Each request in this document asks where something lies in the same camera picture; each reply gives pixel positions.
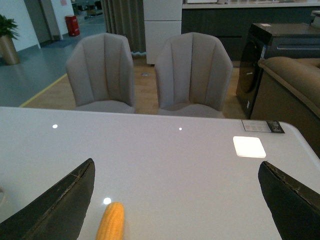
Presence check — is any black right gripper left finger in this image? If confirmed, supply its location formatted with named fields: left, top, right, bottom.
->
left=0, top=158, right=96, bottom=240

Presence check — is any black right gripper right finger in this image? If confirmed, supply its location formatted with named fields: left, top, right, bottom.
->
left=258, top=161, right=320, bottom=240

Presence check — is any yellow corn cob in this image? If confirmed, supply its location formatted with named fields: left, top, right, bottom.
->
left=95, top=202, right=125, bottom=240

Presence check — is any green potted plant gold pot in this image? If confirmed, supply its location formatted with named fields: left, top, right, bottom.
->
left=0, top=15, right=20, bottom=65

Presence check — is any black white table label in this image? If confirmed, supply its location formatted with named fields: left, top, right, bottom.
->
left=241, top=119, right=285, bottom=134

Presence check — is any tan sofa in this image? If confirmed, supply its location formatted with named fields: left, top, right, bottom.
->
left=250, top=58, right=320, bottom=155

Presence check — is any black washing machine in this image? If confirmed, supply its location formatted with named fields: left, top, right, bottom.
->
left=235, top=22, right=320, bottom=120

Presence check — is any left beige upholstered chair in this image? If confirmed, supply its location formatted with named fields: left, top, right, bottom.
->
left=66, top=33, right=136, bottom=114

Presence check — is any beige upholstered chair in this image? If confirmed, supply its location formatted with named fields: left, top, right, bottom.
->
left=154, top=32, right=233, bottom=119
left=66, top=33, right=136, bottom=114

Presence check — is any right beige upholstered chair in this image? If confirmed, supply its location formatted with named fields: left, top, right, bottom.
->
left=154, top=32, right=233, bottom=119

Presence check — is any dark kitchen counter cabinet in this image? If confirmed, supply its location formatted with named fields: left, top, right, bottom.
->
left=181, top=1, right=320, bottom=62

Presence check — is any grey ribbed curtain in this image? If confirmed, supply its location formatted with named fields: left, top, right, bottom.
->
left=101, top=0, right=146, bottom=53

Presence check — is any white pillar cabinet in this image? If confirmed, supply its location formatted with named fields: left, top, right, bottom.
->
left=143, top=0, right=183, bottom=65

